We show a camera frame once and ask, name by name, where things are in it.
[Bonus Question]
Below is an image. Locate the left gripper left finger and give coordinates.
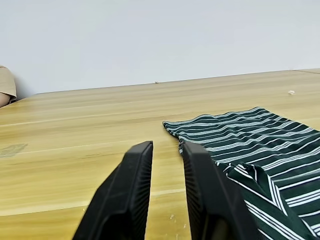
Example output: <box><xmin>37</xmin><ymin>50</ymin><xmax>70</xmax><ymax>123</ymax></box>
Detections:
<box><xmin>71</xmin><ymin>140</ymin><xmax>154</xmax><ymax>240</ymax></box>

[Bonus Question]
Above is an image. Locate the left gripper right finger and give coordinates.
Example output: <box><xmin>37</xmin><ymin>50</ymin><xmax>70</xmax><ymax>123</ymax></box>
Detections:
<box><xmin>182</xmin><ymin>142</ymin><xmax>260</xmax><ymax>240</ymax></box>

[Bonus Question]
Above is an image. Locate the green white striped T-shirt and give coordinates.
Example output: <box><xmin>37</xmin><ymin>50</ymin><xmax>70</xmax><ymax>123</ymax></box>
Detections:
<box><xmin>162</xmin><ymin>106</ymin><xmax>320</xmax><ymax>240</ymax></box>

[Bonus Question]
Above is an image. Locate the person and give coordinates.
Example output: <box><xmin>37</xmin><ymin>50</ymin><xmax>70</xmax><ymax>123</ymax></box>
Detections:
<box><xmin>0</xmin><ymin>64</ymin><xmax>18</xmax><ymax>108</ymax></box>

